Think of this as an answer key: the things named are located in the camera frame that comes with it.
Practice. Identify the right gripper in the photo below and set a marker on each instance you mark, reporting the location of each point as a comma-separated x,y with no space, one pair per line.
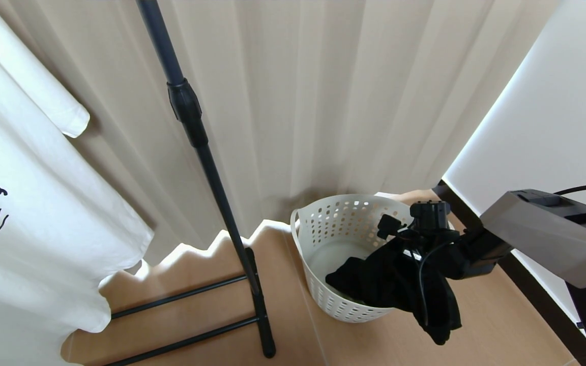
433,246

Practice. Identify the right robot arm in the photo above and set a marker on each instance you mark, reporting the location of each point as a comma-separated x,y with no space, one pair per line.
547,234

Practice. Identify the black garment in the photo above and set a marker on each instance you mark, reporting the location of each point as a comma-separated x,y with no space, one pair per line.
374,284

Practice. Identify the black clothes rack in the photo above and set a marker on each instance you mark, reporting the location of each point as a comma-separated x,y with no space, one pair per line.
186,112

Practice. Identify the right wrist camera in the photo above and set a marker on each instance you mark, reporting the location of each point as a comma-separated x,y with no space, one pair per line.
430,213

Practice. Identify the white printed t-shirt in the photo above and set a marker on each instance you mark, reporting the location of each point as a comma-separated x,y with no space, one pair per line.
33,244

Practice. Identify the beige curtain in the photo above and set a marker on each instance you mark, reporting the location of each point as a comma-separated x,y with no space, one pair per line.
298,91

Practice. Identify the white laundry basket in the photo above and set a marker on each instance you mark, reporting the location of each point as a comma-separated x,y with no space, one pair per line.
323,300

